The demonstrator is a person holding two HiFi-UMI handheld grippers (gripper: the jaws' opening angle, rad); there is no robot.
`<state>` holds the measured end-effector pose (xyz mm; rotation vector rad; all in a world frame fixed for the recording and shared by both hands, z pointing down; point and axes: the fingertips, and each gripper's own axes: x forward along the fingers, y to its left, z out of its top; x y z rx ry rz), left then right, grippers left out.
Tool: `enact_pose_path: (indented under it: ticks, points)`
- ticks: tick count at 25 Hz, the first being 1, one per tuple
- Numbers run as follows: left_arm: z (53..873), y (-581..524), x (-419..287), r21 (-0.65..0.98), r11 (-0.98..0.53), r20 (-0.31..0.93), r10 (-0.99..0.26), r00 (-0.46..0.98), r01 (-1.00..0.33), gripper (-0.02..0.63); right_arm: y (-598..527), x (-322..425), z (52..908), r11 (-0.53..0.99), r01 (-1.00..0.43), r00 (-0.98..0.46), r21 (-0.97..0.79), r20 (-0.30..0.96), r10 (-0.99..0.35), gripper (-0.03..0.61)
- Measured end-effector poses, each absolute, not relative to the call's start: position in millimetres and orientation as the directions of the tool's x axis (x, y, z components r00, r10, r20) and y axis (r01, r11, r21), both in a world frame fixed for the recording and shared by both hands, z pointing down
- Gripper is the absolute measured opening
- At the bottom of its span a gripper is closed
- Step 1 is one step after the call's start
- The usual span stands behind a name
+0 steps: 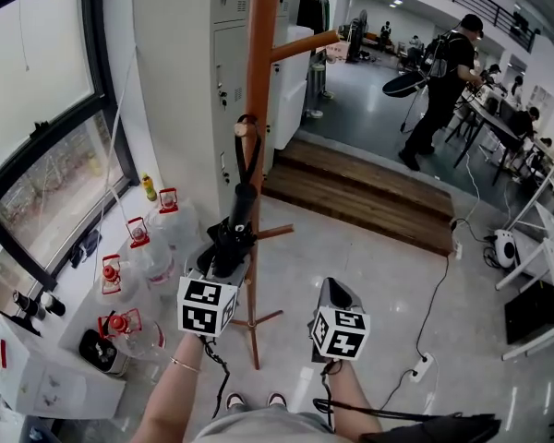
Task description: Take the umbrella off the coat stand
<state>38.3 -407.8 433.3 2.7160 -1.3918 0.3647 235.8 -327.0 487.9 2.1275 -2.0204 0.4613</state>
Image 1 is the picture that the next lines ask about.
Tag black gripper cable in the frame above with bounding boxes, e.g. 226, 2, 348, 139
198, 334, 232, 420
312, 359, 464, 431

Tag black bottle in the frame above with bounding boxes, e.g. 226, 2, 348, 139
11, 289, 47, 321
40, 291, 67, 317

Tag hanging dark clothes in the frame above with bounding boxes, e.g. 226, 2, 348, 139
296, 0, 331, 36

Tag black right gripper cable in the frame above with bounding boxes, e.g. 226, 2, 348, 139
312, 359, 464, 431

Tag wooden steps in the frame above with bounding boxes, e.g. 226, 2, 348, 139
260, 137, 457, 257

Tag grey metal locker cabinet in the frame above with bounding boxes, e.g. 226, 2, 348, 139
210, 0, 290, 211

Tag clear water jug red cap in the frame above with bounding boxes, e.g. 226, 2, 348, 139
125, 216, 176, 297
97, 307, 167, 364
148, 187, 199, 253
94, 253, 151, 316

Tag white round appliance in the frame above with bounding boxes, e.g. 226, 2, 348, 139
492, 229, 518, 269

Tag white power strip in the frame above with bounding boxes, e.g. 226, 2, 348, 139
408, 352, 436, 384

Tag thin metal bracelet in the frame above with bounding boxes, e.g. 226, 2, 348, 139
169, 356, 200, 375

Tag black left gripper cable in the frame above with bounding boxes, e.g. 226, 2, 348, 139
198, 334, 232, 420

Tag black desk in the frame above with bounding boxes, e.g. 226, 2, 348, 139
444, 93, 525, 186

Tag orange-brown wooden coat stand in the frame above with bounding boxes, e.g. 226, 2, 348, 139
230, 0, 342, 371

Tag white cabinet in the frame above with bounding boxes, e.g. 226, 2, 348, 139
272, 24, 316, 150

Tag person's grey shirt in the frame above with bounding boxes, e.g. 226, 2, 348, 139
183, 403, 352, 443

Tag black framed window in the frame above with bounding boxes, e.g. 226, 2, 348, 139
0, 0, 139, 293

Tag black standing fan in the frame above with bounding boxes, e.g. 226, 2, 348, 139
344, 8, 369, 65

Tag white metal table frame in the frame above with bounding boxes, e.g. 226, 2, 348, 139
494, 140, 554, 362

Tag black umbrella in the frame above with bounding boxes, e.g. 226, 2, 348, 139
196, 114, 263, 280

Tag yellow drink bottle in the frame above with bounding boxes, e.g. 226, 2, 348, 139
140, 172, 159, 202

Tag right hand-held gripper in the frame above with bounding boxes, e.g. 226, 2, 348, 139
307, 277, 372, 365

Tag person's left forearm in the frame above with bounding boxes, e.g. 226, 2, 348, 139
130, 332, 214, 443

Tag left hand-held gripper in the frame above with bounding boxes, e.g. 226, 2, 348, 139
176, 255, 253, 339

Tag black pouch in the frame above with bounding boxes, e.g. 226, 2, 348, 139
68, 229, 103, 269

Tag black bag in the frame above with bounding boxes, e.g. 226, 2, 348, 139
358, 413, 502, 443

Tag white cardboard box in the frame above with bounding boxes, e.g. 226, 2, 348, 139
0, 314, 126, 420

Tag person's right forearm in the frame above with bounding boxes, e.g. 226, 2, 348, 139
325, 360, 384, 443

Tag black flat box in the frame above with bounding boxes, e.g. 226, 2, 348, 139
503, 280, 554, 346

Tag black power cable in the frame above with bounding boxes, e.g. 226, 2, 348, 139
379, 219, 490, 413

